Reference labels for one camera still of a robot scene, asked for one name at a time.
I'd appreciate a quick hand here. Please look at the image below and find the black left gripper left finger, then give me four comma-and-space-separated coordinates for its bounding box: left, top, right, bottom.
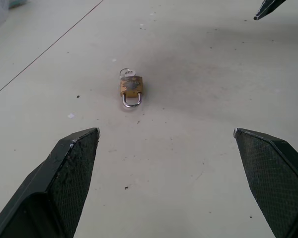
0, 127, 100, 238

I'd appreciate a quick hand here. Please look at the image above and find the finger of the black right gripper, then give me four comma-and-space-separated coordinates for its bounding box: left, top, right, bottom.
253, 0, 287, 21

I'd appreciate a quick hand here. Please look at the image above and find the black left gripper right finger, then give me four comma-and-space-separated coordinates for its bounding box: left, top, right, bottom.
233, 127, 298, 238

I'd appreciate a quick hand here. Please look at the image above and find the brass padlock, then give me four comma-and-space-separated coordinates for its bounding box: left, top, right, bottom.
119, 75, 144, 109

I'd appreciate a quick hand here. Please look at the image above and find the translucent plastic bag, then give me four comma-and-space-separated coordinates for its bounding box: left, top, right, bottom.
0, 0, 30, 34

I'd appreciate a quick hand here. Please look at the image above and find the silver key with ring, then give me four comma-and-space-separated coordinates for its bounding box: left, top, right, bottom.
119, 67, 136, 79

